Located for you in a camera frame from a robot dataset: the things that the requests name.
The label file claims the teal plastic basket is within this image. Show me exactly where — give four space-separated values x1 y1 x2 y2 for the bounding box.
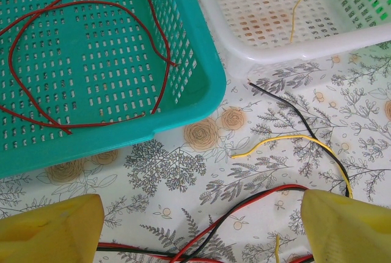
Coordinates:
0 0 228 180

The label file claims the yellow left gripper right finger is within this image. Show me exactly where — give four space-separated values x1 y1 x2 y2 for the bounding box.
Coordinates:
300 189 391 263

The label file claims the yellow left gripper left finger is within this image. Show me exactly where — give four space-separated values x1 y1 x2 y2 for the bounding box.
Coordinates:
0 193 106 263

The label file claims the thin black cable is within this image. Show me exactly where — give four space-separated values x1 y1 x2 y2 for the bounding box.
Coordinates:
248 81 351 198

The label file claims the red and black twin cable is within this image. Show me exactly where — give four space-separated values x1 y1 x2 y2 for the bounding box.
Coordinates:
96 184 315 263

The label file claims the white plastic basket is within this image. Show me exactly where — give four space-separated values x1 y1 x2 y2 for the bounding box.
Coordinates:
186 0 391 76

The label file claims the thin red cable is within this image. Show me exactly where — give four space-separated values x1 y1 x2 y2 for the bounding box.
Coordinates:
0 0 180 128
8 0 170 136

